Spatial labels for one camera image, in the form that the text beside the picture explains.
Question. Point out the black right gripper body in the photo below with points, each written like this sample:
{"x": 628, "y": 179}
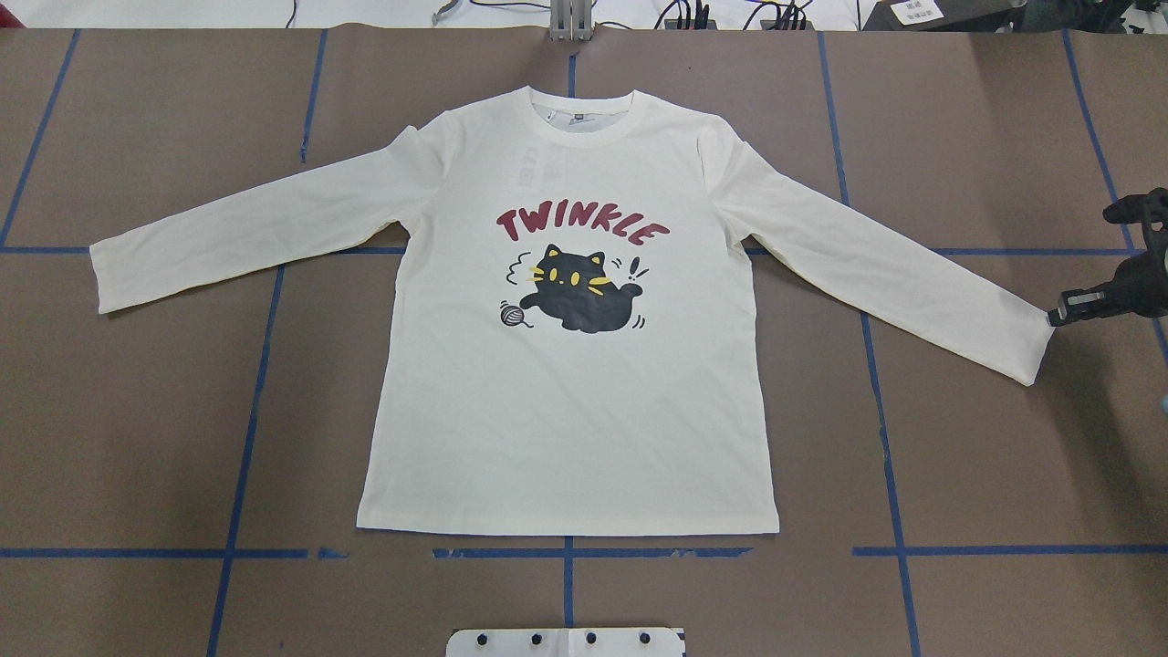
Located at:
{"x": 1141, "y": 285}

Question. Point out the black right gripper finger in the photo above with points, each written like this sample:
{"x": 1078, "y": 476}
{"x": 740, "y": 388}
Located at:
{"x": 1079, "y": 304}

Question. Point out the white long-sleeve cat shirt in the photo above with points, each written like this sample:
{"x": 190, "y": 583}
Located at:
{"x": 573, "y": 334}

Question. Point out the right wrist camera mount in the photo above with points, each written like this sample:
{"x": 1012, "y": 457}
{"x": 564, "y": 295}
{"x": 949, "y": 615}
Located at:
{"x": 1148, "y": 210}

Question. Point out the aluminium frame post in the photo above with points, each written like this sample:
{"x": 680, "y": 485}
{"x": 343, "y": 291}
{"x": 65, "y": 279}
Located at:
{"x": 571, "y": 20}

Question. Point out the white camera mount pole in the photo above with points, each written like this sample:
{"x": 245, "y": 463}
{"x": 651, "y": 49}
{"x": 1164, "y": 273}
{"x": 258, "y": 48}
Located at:
{"x": 611, "y": 641}

